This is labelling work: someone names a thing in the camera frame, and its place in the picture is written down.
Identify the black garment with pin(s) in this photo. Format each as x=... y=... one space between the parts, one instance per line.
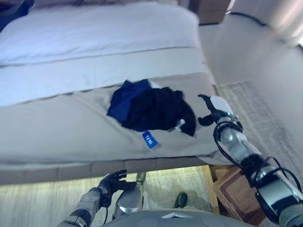
x=161 y=111

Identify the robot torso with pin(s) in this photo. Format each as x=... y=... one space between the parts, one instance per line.
x=170 y=218

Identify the wooden side table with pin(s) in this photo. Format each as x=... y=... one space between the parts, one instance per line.
x=236 y=194

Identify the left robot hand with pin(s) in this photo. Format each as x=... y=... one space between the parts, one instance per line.
x=113 y=182

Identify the patterned rug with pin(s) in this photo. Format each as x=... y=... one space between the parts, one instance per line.
x=248 y=113

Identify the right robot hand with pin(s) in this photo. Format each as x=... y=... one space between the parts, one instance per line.
x=219 y=106

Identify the robot leg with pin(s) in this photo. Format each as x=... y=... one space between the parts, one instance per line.
x=131 y=198

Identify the white duvet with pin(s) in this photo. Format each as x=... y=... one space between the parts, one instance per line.
x=82 y=47

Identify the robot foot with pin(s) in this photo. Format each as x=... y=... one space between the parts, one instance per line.
x=181 y=199

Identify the blue paper tag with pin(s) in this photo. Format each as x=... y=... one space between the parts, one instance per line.
x=149 y=140

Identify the blue garment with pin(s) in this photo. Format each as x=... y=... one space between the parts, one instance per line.
x=126 y=101

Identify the wooden nightstand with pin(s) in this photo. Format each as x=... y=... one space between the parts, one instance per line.
x=209 y=10

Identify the white garment label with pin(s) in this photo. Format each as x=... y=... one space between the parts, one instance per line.
x=180 y=125

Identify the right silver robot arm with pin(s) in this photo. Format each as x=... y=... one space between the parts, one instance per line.
x=255 y=165

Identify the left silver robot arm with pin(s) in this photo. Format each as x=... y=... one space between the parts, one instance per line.
x=85 y=208

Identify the bed with beige runner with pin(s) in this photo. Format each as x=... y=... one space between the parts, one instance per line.
x=71 y=127

